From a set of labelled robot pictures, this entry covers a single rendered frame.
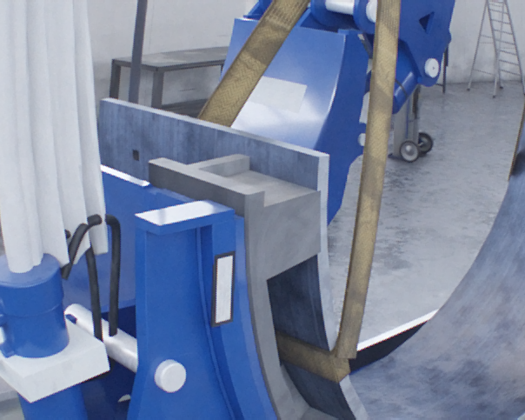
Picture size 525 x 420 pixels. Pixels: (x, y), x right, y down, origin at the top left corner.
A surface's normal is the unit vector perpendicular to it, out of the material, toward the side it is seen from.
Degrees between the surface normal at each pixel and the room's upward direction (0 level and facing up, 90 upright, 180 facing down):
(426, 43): 90
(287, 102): 68
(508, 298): 35
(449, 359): 15
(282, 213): 90
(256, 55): 105
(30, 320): 94
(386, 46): 81
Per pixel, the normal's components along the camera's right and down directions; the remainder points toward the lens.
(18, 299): 0.11, 0.37
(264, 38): 0.45, 0.52
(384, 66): 0.81, 0.07
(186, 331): 0.71, 0.24
